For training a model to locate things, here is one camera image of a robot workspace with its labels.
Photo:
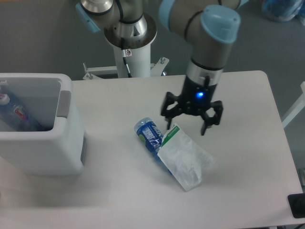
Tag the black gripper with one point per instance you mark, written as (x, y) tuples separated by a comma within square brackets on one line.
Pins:
[(193, 97)]

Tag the white trash can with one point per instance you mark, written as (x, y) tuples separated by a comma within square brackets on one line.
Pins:
[(48, 97)]

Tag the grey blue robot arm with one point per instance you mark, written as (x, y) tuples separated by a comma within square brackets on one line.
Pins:
[(210, 26)]

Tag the clear bottle inside can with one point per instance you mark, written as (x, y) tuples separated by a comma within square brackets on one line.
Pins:
[(16, 115)]

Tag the blue plastic bottle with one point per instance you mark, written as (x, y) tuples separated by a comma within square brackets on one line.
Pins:
[(151, 136)]

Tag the white plastic bag green strip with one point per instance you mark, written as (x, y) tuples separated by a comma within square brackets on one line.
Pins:
[(188, 162)]

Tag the blue plastic bag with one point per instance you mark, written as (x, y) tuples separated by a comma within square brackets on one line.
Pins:
[(281, 10)]

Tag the black device table corner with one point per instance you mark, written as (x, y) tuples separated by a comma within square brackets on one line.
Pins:
[(297, 205)]

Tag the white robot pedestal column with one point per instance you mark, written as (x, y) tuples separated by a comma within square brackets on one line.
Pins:
[(131, 42)]

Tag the white pedestal base frame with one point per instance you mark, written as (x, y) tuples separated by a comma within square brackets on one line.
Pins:
[(95, 73)]

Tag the white frame right edge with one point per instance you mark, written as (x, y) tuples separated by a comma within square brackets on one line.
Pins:
[(295, 109)]

